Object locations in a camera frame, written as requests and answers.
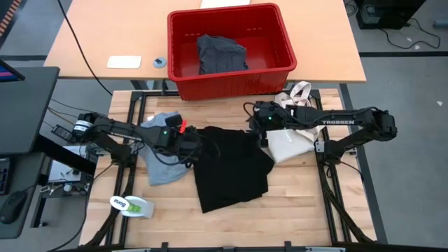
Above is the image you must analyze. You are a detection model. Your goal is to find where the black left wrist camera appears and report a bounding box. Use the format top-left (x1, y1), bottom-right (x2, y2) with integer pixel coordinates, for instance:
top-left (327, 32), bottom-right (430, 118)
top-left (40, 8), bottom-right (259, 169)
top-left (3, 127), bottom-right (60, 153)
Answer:
top-left (164, 113), bottom-right (183, 129)

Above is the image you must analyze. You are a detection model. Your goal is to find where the grey t-shirt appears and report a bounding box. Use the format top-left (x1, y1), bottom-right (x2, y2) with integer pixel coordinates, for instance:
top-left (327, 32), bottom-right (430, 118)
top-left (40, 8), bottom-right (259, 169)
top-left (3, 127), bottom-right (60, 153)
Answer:
top-left (139, 111), bottom-right (193, 187)

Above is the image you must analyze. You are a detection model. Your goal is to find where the black aluminium table frame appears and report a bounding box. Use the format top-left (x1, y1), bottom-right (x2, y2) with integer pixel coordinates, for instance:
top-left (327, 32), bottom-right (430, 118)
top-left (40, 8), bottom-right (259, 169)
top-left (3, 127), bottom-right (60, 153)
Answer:
top-left (78, 89), bottom-right (378, 252)

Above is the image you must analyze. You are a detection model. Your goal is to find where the beige canvas tote bag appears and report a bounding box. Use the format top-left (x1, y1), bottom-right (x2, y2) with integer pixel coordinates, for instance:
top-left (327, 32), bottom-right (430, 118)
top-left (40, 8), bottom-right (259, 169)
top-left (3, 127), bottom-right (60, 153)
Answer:
top-left (266, 80), bottom-right (330, 165)

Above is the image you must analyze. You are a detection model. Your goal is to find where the black device with orange stripes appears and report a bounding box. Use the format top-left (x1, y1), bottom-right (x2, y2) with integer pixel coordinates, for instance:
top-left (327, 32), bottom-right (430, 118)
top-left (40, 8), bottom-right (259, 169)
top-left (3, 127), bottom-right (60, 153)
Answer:
top-left (0, 0), bottom-right (22, 38)

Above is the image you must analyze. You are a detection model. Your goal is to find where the black power adapter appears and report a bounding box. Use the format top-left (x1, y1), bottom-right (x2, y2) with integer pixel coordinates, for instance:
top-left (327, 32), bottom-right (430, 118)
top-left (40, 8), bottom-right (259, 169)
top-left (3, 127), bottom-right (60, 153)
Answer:
top-left (50, 124), bottom-right (75, 141)

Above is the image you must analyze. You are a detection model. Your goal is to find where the white paper sheet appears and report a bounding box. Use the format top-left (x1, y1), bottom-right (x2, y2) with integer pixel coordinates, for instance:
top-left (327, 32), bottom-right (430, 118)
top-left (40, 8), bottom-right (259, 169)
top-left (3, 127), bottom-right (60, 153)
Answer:
top-left (199, 0), bottom-right (252, 10)

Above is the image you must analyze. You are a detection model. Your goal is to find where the black computer mouse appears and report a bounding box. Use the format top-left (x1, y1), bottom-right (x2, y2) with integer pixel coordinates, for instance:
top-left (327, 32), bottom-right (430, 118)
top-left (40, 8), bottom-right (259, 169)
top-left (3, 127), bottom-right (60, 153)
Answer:
top-left (0, 190), bottom-right (29, 225)

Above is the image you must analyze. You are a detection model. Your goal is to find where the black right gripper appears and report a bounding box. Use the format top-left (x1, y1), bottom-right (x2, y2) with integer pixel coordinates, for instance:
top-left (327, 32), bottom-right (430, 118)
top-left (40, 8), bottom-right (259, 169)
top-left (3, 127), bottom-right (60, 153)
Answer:
top-left (250, 101), bottom-right (293, 148)

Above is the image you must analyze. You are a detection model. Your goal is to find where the black keyboard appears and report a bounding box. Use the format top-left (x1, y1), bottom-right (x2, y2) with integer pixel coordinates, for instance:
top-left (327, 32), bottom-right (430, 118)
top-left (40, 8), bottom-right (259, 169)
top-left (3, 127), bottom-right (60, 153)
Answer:
top-left (0, 157), bottom-right (13, 195)

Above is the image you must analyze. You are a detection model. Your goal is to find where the monitor with coloured screen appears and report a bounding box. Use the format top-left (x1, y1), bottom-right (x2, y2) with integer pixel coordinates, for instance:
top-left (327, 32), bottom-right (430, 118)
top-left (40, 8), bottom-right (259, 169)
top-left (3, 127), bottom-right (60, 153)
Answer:
top-left (0, 58), bottom-right (26, 83)

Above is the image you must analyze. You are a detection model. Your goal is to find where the black computer tower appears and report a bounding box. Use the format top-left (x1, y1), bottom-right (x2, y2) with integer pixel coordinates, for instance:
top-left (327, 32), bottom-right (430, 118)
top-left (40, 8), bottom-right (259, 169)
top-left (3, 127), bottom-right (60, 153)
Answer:
top-left (355, 0), bottom-right (426, 30)

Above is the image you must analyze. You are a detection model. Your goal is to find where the tan wooden desk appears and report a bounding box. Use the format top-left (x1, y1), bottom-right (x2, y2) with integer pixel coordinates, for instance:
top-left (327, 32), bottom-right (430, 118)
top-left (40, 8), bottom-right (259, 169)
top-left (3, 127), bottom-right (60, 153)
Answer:
top-left (43, 0), bottom-right (367, 84)

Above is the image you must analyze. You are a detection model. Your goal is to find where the red plastic laundry bin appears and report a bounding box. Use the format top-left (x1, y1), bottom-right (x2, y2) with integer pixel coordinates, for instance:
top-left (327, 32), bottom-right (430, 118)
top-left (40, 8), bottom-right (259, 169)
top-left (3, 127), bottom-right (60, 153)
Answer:
top-left (166, 2), bottom-right (299, 102)

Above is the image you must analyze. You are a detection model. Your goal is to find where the black garment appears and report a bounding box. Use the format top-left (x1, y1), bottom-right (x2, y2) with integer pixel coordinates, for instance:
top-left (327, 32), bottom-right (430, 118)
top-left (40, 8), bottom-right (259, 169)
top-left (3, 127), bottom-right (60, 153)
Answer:
top-left (192, 126), bottom-right (276, 214)

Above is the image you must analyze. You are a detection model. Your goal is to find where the dark grey garment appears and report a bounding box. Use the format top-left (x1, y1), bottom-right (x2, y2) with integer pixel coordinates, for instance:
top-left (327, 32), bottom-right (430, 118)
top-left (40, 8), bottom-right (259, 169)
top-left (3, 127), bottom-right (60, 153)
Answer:
top-left (196, 33), bottom-right (250, 76)

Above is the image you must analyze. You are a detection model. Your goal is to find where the black side desk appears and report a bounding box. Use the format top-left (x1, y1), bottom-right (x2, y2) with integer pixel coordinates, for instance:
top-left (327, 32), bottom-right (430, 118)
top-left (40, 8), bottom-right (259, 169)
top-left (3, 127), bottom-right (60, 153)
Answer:
top-left (0, 66), bottom-right (61, 155)

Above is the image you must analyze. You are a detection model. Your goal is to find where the white flat rectangular device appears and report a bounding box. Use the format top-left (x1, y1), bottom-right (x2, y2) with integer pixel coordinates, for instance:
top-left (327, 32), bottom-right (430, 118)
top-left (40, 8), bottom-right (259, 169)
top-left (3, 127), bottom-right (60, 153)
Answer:
top-left (106, 55), bottom-right (143, 70)

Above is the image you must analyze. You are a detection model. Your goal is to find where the white electronics board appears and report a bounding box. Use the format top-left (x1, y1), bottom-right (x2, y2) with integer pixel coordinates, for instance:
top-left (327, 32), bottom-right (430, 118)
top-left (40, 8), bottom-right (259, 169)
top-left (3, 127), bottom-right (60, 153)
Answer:
top-left (46, 145), bottom-right (97, 197)

